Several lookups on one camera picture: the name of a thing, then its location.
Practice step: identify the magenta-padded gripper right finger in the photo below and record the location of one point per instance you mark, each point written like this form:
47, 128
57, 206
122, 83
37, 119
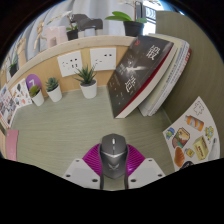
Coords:
148, 170

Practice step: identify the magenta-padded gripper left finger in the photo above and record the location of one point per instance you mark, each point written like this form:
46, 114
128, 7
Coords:
80, 171

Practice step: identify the dark grey computer mouse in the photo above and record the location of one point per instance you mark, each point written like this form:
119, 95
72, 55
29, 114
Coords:
114, 156

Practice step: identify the pink mouse pad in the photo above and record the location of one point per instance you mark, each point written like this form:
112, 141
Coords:
12, 145

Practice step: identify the colourful food sticker sheet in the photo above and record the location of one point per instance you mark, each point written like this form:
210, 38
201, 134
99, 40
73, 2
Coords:
193, 133

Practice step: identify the small succulent in white pot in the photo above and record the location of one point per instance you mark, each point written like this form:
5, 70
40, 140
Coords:
55, 94

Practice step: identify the spiky succulent in white pot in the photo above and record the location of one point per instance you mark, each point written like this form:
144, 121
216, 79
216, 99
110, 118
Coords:
89, 90

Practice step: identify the beige paper card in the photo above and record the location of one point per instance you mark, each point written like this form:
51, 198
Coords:
2, 143

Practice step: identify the round succulent in white pot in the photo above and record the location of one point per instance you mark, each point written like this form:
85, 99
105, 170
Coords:
38, 99

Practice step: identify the black hardcover book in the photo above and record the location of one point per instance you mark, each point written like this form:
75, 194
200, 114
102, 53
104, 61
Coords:
136, 76

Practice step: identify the white doodle sticker sheet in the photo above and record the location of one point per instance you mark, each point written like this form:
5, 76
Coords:
21, 93

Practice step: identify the purple round number sign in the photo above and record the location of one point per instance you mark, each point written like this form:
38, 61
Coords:
32, 80

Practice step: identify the light wooden desk shelf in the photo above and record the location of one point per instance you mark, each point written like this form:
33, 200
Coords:
50, 61

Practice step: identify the olive green desk partition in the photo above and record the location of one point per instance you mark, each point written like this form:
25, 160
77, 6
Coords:
203, 60

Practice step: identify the pink horse figurine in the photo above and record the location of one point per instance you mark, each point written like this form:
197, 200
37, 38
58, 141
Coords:
55, 36

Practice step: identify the wooden hand model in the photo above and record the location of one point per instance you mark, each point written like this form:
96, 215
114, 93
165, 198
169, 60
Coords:
21, 45

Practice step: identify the dark grey horse figurine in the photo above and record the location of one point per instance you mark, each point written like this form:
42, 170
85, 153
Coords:
88, 23

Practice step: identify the dark framed window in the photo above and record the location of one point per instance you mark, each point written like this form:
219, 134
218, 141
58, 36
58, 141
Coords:
151, 16

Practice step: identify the light grey curtain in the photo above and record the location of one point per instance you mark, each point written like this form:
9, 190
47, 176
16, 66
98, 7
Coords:
93, 8

